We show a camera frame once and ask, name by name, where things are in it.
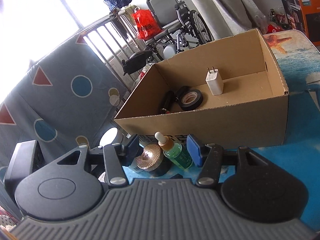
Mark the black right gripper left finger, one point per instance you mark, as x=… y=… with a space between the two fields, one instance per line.
x=117 y=156

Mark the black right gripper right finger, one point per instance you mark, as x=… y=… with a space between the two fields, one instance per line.
x=208 y=157

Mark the green dropper bottle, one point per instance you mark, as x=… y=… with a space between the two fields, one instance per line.
x=174 y=151

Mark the black electrical tape roll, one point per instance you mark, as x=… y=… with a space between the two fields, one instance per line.
x=189 y=99

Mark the black cylindrical tube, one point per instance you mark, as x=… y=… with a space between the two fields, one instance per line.
x=167 y=102

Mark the white usb wall charger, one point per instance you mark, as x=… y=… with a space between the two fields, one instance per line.
x=214 y=81

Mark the white cylindrical container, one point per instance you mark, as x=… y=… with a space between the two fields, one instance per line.
x=113 y=136

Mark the rose gold lid jar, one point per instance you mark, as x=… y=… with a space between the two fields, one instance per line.
x=153 y=161

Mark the brown cardboard box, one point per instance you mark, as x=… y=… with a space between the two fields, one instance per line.
x=251 y=111

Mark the blue patterned fabric sofa cover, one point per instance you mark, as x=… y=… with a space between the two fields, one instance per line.
x=67 y=99

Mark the black wheelchair footrest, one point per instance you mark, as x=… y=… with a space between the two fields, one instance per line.
x=136 y=62

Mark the metal balcony railing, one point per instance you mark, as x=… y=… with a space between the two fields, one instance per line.
x=113 y=38

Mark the red plastic bag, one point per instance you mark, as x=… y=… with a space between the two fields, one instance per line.
x=147 y=26

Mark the grey wheelchair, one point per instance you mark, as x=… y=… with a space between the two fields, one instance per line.
x=180 y=28

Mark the grey curtain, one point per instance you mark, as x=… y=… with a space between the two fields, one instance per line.
x=228 y=17

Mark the orange philips box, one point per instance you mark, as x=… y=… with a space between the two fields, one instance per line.
x=303 y=15

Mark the black speaker camera box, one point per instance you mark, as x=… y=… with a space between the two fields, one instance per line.
x=26 y=159

